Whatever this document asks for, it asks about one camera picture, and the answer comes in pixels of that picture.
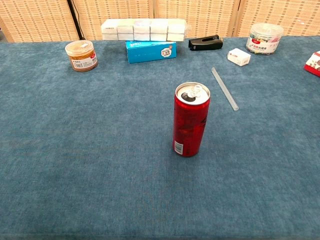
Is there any clear jar of rubber bands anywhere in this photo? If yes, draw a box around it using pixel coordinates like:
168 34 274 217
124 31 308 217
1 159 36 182
64 39 99 73

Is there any blue tissue box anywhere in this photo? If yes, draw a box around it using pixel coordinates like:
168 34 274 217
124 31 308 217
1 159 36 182
125 40 178 64

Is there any black stapler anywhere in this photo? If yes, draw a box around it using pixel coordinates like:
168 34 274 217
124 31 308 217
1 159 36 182
188 34 224 52

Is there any red soda can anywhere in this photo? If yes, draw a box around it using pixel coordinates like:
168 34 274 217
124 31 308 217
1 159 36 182
173 81 211 158

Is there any blue felt table cover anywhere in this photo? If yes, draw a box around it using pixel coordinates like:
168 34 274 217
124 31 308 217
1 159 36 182
0 36 320 240

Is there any black tripod stand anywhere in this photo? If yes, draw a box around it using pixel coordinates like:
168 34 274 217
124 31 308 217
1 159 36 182
66 0 85 41

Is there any bamboo folding screen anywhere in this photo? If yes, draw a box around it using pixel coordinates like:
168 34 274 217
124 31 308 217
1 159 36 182
0 0 320 43

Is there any white tissue multipack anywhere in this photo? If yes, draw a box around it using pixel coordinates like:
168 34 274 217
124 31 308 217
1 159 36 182
100 18 188 42

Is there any small white box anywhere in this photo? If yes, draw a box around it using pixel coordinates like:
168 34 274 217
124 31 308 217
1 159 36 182
227 47 252 67

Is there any transparent plastic straw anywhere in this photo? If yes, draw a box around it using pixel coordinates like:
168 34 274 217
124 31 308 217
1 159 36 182
211 66 240 112

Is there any red and white snack box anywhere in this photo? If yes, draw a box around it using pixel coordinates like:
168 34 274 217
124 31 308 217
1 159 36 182
303 50 320 78

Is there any clear jar of binder clips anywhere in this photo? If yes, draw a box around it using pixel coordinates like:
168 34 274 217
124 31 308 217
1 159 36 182
245 22 285 56

